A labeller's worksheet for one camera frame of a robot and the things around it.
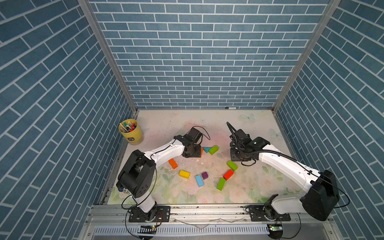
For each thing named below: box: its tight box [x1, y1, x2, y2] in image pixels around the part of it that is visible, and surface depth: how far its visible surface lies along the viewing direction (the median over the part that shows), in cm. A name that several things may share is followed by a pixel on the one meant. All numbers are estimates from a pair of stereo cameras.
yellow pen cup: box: [118, 118, 143, 146], surface depth 96 cm
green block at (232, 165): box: [227, 160, 238, 172], surface depth 91 cm
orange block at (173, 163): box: [168, 158, 178, 170], surface depth 93 cm
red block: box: [223, 169, 235, 181], surface depth 88 cm
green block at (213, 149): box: [209, 145, 219, 156], surface depth 98 cm
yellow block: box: [179, 170, 191, 179], surface depth 88 cm
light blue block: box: [195, 174, 204, 188], surface depth 85 cm
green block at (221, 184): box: [216, 177, 226, 191], surface depth 85 cm
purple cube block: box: [201, 171, 209, 180], surface depth 87 cm
